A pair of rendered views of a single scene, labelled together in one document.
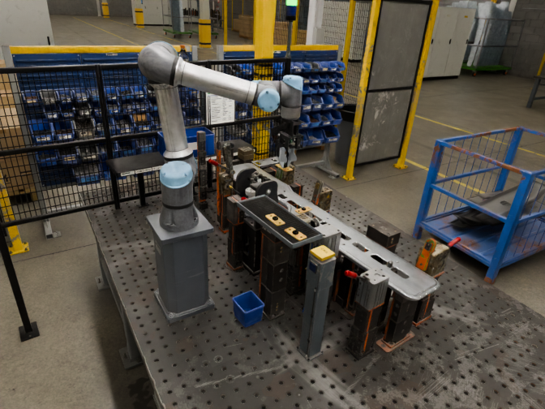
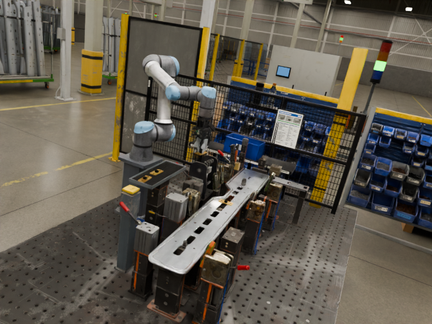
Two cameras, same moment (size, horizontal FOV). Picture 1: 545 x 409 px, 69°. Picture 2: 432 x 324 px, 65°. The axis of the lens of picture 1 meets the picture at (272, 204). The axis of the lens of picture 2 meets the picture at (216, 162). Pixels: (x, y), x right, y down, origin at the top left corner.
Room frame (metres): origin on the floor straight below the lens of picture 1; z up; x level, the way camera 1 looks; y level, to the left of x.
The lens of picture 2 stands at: (0.60, -1.59, 1.89)
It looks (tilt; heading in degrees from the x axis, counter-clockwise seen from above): 20 degrees down; 56
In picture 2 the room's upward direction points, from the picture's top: 10 degrees clockwise
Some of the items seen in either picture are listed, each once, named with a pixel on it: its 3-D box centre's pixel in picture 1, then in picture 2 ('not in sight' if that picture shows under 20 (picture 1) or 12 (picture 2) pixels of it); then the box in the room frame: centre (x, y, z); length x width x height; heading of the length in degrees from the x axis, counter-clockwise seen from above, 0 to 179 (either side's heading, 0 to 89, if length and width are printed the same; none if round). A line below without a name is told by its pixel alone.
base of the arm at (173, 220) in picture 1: (178, 210); (141, 150); (1.35, 0.36, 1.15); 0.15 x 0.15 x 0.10
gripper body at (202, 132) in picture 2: (290, 132); (202, 126); (1.52, -0.05, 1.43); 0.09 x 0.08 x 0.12; 32
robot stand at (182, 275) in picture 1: (182, 263); (138, 185); (1.35, 0.36, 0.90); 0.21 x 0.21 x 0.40; 33
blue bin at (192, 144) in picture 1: (186, 143); (243, 146); (2.31, 0.54, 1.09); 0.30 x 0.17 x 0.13; 122
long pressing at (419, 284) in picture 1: (306, 212); (225, 204); (1.69, -0.17, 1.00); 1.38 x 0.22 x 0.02; 37
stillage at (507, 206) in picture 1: (506, 197); not in sight; (3.17, -2.03, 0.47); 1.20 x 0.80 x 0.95; 122
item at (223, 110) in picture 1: (220, 101); (287, 128); (2.58, 0.38, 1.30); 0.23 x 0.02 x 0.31; 127
